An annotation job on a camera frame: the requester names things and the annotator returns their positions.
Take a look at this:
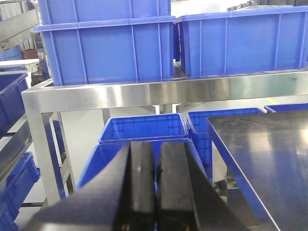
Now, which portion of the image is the blue floor bin near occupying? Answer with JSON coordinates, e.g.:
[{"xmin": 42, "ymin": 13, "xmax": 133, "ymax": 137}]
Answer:
[{"xmin": 76, "ymin": 138, "xmax": 205, "ymax": 190}]

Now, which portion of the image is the blue bin on shelf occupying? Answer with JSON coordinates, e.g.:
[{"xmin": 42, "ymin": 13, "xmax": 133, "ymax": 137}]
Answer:
[
  {"xmin": 178, "ymin": 6, "xmax": 308, "ymax": 77},
  {"xmin": 35, "ymin": 0, "xmax": 175, "ymax": 86}
]

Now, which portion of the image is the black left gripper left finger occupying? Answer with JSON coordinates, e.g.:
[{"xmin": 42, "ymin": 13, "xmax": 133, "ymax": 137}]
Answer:
[{"xmin": 22, "ymin": 141, "xmax": 155, "ymax": 231}]

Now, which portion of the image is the blue bin on shelf middle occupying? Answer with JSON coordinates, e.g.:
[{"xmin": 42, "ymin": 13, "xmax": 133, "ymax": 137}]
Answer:
[{"xmin": 178, "ymin": 6, "xmax": 308, "ymax": 77}]

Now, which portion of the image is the stainless steel shelf frame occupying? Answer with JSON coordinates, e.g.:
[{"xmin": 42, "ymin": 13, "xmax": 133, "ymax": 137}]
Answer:
[{"xmin": 22, "ymin": 71, "xmax": 308, "ymax": 205}]

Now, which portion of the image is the blue floor bin far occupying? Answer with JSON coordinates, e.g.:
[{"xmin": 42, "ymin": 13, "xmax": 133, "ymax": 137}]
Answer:
[{"xmin": 98, "ymin": 114, "xmax": 188, "ymax": 144}]

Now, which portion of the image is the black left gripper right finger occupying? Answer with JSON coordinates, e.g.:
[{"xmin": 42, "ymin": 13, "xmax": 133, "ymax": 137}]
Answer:
[{"xmin": 157, "ymin": 142, "xmax": 248, "ymax": 231}]

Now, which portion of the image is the blue bin on shelf left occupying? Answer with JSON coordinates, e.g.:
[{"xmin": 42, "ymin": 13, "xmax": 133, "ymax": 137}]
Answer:
[{"xmin": 35, "ymin": 0, "xmax": 175, "ymax": 86}]

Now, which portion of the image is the blue floor bin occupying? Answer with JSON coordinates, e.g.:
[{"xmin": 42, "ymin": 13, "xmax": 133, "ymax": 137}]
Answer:
[
  {"xmin": 98, "ymin": 114, "xmax": 188, "ymax": 144},
  {"xmin": 76, "ymin": 138, "xmax": 205, "ymax": 190}
]

